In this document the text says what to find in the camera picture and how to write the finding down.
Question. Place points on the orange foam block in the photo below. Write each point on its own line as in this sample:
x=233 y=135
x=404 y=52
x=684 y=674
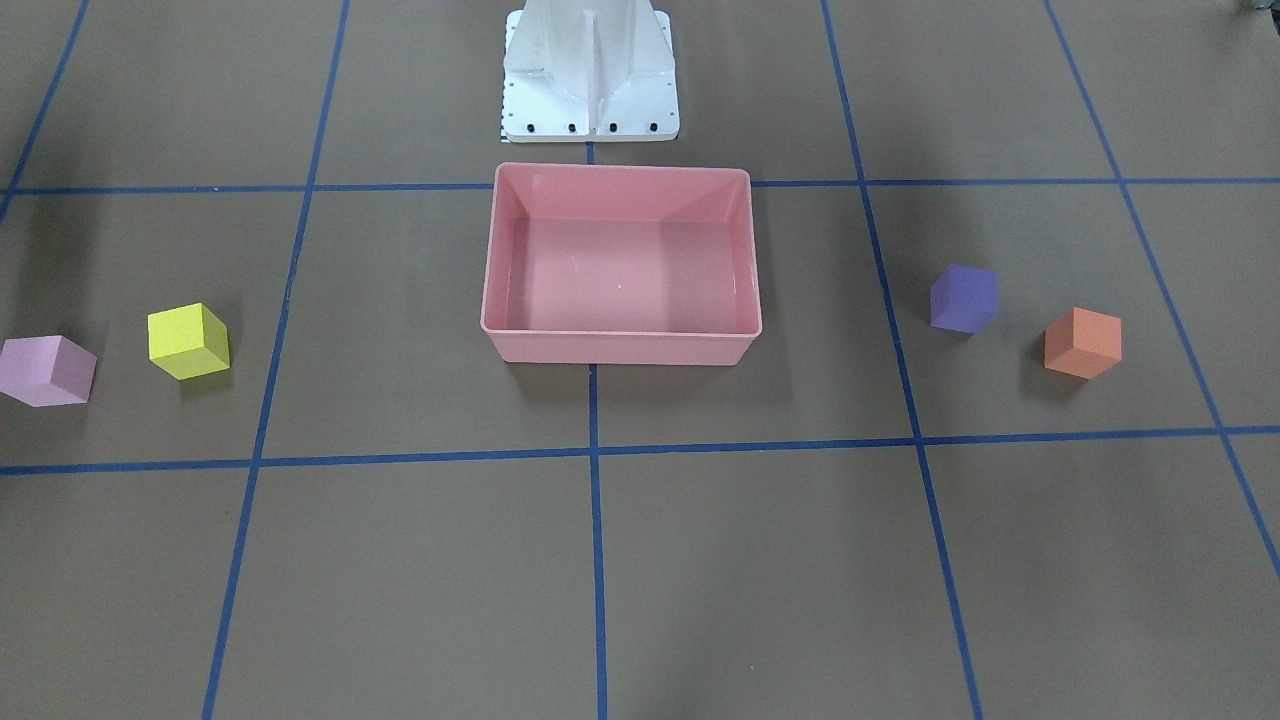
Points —
x=1083 y=343

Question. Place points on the yellow foam block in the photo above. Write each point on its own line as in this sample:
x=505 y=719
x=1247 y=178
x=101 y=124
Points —
x=188 y=341

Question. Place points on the pink plastic bin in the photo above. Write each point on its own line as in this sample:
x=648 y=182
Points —
x=612 y=265

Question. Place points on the purple foam block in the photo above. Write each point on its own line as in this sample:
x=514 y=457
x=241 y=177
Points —
x=964 y=299

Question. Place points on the pink foam block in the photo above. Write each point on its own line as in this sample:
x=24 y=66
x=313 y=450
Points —
x=47 y=371

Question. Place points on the white pedestal column base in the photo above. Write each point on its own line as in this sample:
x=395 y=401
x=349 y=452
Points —
x=589 y=71

